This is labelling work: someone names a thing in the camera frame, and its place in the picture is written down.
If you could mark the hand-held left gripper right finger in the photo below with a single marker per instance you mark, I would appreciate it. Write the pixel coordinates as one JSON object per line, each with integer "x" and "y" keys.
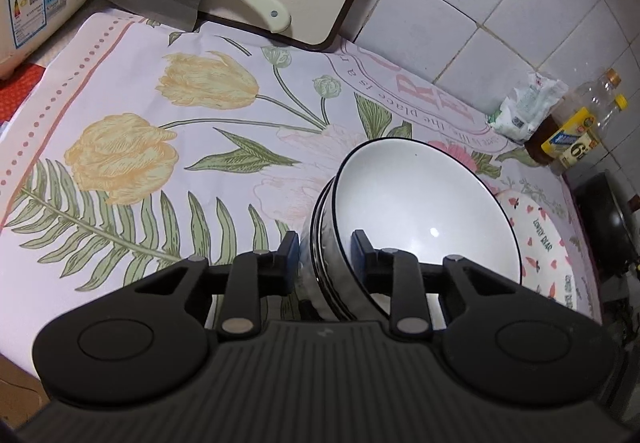
{"x": 361, "y": 263}

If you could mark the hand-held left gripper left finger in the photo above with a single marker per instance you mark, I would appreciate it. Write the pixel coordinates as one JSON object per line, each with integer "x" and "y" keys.
{"x": 288, "y": 265}

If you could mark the bunny and carrot print plate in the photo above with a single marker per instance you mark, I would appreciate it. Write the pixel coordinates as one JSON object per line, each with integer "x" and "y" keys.
{"x": 542, "y": 243}

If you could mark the floral tablecloth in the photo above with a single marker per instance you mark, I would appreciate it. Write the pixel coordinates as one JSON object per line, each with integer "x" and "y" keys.
{"x": 200, "y": 133}

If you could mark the white salt bag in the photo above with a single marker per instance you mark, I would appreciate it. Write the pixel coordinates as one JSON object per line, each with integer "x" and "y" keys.
{"x": 547, "y": 93}
{"x": 517, "y": 120}

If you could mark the large cooking oil bottle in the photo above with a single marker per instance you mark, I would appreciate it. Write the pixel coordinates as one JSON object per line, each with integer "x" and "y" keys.
{"x": 555, "y": 123}

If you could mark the small vinegar bottle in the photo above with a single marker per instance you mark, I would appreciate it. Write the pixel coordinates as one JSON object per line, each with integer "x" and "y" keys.
{"x": 582, "y": 150}

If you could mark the black wok with lid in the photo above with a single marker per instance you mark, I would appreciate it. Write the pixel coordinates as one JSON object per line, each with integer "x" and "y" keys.
{"x": 607, "y": 223}

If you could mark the cardboard box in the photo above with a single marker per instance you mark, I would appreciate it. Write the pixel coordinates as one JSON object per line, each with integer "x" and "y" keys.
{"x": 17, "y": 393}

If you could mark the red patchwork cloth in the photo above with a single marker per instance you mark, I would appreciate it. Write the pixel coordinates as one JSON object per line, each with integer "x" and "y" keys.
{"x": 17, "y": 93}

